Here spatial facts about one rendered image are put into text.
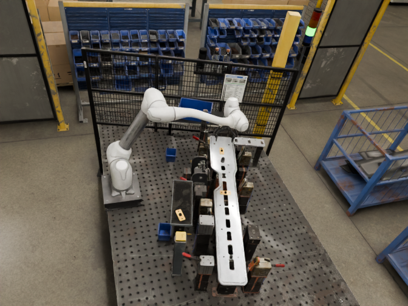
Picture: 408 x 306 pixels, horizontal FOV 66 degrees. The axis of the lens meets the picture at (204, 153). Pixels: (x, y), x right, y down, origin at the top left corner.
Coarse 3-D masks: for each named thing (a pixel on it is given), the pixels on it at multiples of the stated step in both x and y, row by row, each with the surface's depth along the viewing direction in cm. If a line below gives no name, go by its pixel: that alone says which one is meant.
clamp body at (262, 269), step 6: (264, 258) 198; (258, 264) 198; (264, 264) 195; (270, 264) 196; (252, 270) 199; (258, 270) 195; (264, 270) 195; (252, 276) 201; (258, 276) 201; (264, 276) 202; (252, 282) 208; (258, 282) 210; (246, 288) 213; (252, 288) 213; (258, 288) 214
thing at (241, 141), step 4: (240, 140) 288; (244, 140) 289; (252, 140) 290; (256, 140) 291; (260, 140) 291; (236, 144) 284; (240, 144) 284; (244, 144) 284; (248, 144) 285; (252, 144) 286; (256, 144) 286; (260, 144) 287; (264, 144) 288
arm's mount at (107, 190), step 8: (104, 176) 263; (136, 176) 269; (104, 184) 257; (136, 184) 263; (104, 192) 252; (136, 192) 257; (104, 200) 247; (112, 200) 248; (120, 200) 250; (128, 200) 251; (136, 200) 253; (112, 208) 252; (120, 208) 254
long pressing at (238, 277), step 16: (224, 144) 281; (224, 208) 230; (224, 224) 220; (240, 224) 222; (224, 240) 211; (240, 240) 212; (224, 256) 202; (240, 256) 204; (224, 272) 195; (240, 272) 196
